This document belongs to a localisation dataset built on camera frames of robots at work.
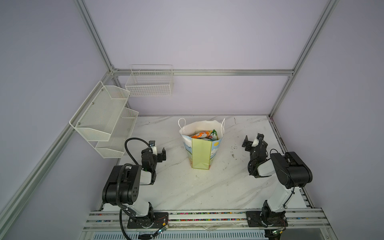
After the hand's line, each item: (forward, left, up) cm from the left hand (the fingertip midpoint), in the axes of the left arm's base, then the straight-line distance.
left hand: (155, 148), depth 94 cm
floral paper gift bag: (-9, -29, +10) cm, 32 cm away
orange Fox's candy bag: (-2, -30, +17) cm, 34 cm away
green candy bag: (+4, -37, +9) cm, 39 cm away
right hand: (+6, -63, +6) cm, 64 cm away
